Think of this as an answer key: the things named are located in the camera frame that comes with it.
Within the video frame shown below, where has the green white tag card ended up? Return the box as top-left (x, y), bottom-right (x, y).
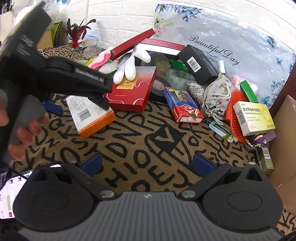
top-left (209, 120), bottom-right (234, 142)

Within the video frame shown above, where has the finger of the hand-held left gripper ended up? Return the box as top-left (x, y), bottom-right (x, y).
top-left (42, 100), bottom-right (64, 117)
top-left (87, 93), bottom-right (110, 111)

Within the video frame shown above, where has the purple small packet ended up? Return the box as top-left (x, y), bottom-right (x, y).
top-left (245, 132), bottom-right (277, 151)

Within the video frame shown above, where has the white glove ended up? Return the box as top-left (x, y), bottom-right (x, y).
top-left (113, 45), bottom-right (152, 85)

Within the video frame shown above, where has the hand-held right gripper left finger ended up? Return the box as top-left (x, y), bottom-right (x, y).
top-left (35, 153), bottom-right (116, 201)

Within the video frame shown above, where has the clear plastic cup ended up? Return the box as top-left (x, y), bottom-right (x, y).
top-left (83, 42), bottom-right (102, 57)

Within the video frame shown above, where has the long red box lid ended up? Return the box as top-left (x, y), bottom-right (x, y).
top-left (110, 28), bottom-right (156, 61)

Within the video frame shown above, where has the letter printed mat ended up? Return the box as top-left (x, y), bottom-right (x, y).
top-left (9, 44), bottom-right (296, 234)

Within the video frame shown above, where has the smartphone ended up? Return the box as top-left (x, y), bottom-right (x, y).
top-left (0, 163), bottom-right (62, 220)

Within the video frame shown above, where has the small dark green box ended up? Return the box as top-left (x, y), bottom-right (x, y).
top-left (167, 59), bottom-right (189, 72)

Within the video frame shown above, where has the cardboard box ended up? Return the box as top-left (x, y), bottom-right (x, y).
top-left (268, 95), bottom-right (296, 216)

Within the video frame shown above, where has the pink sock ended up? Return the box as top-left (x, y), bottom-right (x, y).
top-left (88, 47), bottom-right (114, 70)

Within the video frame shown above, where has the black tape roll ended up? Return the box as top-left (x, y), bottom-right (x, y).
top-left (150, 79), bottom-right (173, 103)

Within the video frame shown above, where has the yellow white medicine box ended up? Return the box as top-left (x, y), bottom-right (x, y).
top-left (233, 100), bottom-right (276, 137)

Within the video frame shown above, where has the blue red playing card box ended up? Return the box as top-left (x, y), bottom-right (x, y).
top-left (163, 87), bottom-right (205, 123)

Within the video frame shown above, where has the red feather shuttlecock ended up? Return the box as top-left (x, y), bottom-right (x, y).
top-left (60, 19), bottom-right (97, 50)

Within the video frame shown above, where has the pink white packet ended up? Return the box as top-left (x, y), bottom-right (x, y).
top-left (231, 74), bottom-right (246, 91)

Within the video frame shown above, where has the dark red box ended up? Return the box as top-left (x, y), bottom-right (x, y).
top-left (138, 38), bottom-right (186, 59)

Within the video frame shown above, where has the person's left hand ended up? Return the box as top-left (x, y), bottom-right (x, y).
top-left (8, 115), bottom-right (50, 160)

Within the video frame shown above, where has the clear measuring cup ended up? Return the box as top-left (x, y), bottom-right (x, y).
top-left (166, 68), bottom-right (202, 90)

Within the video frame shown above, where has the dark clear tape roll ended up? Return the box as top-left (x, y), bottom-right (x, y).
top-left (142, 51), bottom-right (171, 75)

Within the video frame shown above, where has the white orange medicine box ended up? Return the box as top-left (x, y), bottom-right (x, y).
top-left (66, 95), bottom-right (116, 139)

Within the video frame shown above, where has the floral plastic bag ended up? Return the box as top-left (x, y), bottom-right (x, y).
top-left (152, 3), bottom-right (296, 107)

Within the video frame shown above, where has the black box with barcode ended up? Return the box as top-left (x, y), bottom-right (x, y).
top-left (177, 44), bottom-right (219, 86)

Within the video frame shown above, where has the bag of white beads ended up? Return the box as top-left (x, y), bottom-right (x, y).
top-left (187, 80), bottom-right (208, 107)

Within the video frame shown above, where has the floral drawstring pouch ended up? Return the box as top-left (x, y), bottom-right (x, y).
top-left (201, 73), bottom-right (235, 121)

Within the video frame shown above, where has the small green bottle box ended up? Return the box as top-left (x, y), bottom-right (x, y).
top-left (254, 146), bottom-right (275, 176)

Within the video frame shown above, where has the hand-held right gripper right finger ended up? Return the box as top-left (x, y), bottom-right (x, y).
top-left (181, 153), bottom-right (263, 201)

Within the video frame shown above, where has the red gift box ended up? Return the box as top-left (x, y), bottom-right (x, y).
top-left (105, 66), bottom-right (158, 113)

